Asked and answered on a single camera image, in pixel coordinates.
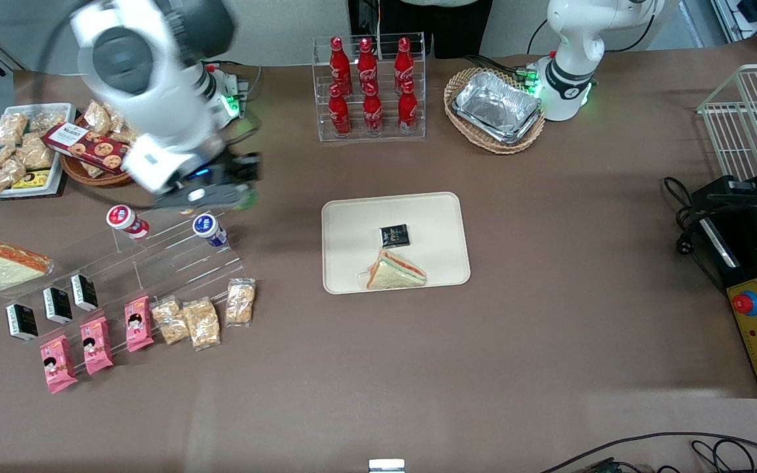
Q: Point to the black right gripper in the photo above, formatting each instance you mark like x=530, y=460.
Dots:
x=242, y=168

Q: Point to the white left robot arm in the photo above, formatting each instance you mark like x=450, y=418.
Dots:
x=572, y=39

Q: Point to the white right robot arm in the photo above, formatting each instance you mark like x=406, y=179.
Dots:
x=148, y=72

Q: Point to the blue gum bottle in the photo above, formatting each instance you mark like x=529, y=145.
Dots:
x=207, y=228

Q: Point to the red gum bottle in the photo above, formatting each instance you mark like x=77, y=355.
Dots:
x=123, y=219

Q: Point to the beige plastic tray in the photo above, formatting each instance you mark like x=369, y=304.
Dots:
x=431, y=217

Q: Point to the clear acrylic stepped stand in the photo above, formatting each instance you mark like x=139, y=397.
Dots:
x=181, y=263

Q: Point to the clear bag of granola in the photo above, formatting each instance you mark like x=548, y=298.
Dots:
x=202, y=324
x=169, y=322
x=240, y=302

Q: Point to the red cola bottle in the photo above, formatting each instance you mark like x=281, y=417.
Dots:
x=403, y=62
x=367, y=62
x=372, y=113
x=338, y=115
x=407, y=110
x=339, y=62

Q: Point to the clear bag of crackers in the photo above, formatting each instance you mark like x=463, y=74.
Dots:
x=48, y=121
x=35, y=156
x=98, y=117
x=125, y=136
x=10, y=128
x=114, y=118
x=0, y=174

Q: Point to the clear acrylic bottle rack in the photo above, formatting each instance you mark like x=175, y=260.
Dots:
x=385, y=135

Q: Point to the red cookie box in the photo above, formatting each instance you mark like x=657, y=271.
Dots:
x=89, y=148

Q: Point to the wicker basket with snacks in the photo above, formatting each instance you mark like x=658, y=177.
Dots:
x=83, y=176

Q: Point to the small black snack packet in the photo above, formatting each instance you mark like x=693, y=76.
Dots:
x=395, y=235

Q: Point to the pink snack packet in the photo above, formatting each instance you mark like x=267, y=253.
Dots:
x=58, y=364
x=138, y=324
x=96, y=346

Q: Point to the wrapped triangle sandwich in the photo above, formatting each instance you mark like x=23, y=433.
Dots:
x=7, y=266
x=395, y=272

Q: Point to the white rectangular snack dish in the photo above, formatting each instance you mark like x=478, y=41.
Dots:
x=63, y=115

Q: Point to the small black carton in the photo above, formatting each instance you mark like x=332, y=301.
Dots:
x=58, y=305
x=84, y=292
x=22, y=322

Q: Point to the yellow snack packet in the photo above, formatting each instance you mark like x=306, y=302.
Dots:
x=31, y=179

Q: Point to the wicker basket with foil trays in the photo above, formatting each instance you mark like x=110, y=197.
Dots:
x=483, y=146

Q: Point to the person in black clothing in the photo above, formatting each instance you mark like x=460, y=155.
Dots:
x=437, y=26

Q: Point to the stacked aluminium foil trays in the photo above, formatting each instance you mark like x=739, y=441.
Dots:
x=497, y=105

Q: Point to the metal frame shelf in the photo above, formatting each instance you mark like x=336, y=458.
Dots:
x=746, y=20

